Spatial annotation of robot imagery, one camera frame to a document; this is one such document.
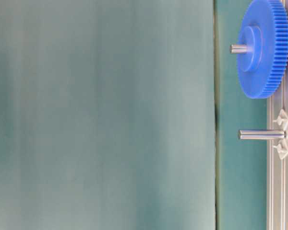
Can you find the white plastic shaft bracket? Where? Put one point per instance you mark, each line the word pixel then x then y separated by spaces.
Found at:
pixel 282 146

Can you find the large blue plastic gear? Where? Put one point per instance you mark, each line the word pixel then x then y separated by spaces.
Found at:
pixel 264 30

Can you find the bare steel shaft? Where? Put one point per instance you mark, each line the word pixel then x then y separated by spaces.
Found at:
pixel 255 134

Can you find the steel shaft through large gear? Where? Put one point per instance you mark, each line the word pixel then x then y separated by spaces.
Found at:
pixel 240 49

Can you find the silver aluminium extrusion rail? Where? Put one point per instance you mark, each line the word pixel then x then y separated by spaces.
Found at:
pixel 277 169

